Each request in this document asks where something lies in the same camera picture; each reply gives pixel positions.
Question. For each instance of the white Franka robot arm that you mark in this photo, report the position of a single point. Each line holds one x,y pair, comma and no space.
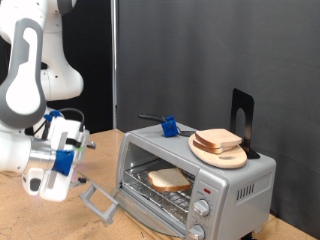
23,93

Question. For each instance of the vertical metal pole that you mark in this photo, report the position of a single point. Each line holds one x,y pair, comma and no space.
114,66

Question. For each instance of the black metal bookend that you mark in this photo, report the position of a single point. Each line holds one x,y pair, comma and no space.
248,103

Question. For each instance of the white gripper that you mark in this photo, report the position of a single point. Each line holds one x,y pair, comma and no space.
58,190

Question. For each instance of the silver oven knob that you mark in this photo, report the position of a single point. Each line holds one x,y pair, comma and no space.
196,232
201,208

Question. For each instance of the silver toaster oven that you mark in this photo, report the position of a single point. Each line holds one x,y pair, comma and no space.
233,180

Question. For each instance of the white bread slice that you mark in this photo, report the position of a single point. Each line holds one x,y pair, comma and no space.
168,179

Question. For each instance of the wooden toast slice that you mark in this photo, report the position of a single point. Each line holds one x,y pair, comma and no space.
210,150
216,137

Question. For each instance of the round wooden plate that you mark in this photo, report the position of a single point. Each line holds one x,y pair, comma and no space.
226,162

